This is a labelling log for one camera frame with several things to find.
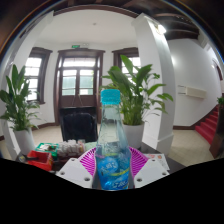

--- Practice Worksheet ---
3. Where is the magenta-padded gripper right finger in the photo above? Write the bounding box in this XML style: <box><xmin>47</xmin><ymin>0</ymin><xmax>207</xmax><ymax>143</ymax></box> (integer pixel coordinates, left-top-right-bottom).
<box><xmin>129</xmin><ymin>147</ymin><xmax>171</xmax><ymax>189</ymax></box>

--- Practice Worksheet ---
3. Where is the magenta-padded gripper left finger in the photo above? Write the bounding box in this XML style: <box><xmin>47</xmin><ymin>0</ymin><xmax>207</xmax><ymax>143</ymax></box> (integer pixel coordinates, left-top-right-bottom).
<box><xmin>59</xmin><ymin>147</ymin><xmax>98</xmax><ymax>190</ymax></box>

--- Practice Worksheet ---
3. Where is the clear bottle with teal cap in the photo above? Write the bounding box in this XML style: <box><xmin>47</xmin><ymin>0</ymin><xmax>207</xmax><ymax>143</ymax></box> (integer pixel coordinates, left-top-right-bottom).
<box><xmin>94</xmin><ymin>88</ymin><xmax>132</xmax><ymax>192</ymax></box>

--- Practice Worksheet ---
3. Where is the pale green folded cloth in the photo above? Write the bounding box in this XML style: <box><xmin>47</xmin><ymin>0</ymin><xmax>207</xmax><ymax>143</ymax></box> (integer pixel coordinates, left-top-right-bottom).
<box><xmin>83</xmin><ymin>141</ymin><xmax>98</xmax><ymax>152</ymax></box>

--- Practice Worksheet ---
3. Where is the printed paper leaflet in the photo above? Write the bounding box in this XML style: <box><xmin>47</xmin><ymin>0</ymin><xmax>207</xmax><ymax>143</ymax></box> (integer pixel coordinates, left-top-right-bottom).
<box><xmin>144</xmin><ymin>152</ymin><xmax>171</xmax><ymax>169</ymax></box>

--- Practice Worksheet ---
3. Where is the tray of small packets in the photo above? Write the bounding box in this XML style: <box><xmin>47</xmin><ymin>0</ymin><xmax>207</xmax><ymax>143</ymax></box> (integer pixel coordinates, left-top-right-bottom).
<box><xmin>57</xmin><ymin>139</ymin><xmax>86</xmax><ymax>158</ymax></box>

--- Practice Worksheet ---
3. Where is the black chair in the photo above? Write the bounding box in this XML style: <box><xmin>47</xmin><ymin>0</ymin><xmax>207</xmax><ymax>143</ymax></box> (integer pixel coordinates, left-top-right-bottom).
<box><xmin>59</xmin><ymin>105</ymin><xmax>99</xmax><ymax>144</ymax></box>

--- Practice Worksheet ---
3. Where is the green box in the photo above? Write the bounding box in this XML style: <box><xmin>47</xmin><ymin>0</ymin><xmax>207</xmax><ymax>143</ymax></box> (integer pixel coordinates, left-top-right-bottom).
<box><xmin>34</xmin><ymin>142</ymin><xmax>60</xmax><ymax>158</ymax></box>

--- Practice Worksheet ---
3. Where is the red plastic box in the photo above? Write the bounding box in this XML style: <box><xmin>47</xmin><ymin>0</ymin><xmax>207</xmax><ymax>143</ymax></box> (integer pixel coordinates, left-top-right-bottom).
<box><xmin>26</xmin><ymin>149</ymin><xmax>54</xmax><ymax>172</ymax></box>

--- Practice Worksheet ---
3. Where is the leafy plant in white pot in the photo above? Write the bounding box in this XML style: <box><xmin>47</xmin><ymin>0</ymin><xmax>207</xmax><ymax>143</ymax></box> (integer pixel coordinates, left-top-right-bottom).
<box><xmin>0</xmin><ymin>64</ymin><xmax>43</xmax><ymax>156</ymax></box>
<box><xmin>101</xmin><ymin>54</ymin><xmax>174</xmax><ymax>149</ymax></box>

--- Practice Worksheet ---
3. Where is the white wall radiator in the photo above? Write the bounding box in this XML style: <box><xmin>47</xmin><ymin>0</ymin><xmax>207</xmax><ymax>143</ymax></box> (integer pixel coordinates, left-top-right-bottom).
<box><xmin>177</xmin><ymin>84</ymin><xmax>208</xmax><ymax>100</ymax></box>

